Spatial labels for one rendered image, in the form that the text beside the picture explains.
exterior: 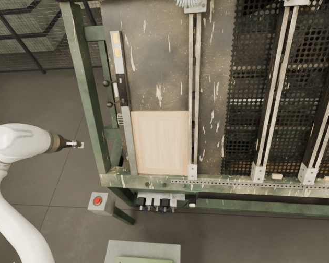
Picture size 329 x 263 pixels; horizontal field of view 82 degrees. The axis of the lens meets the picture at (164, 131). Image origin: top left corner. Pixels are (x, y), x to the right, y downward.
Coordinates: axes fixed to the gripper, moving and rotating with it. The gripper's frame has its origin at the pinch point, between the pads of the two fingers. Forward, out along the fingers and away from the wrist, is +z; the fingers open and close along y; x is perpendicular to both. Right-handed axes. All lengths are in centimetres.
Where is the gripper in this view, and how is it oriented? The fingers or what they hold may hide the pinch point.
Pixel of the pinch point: (78, 144)
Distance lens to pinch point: 103.7
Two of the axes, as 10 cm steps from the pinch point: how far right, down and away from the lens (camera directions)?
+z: 1.0, 1.2, 9.9
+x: 0.0, 9.9, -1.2
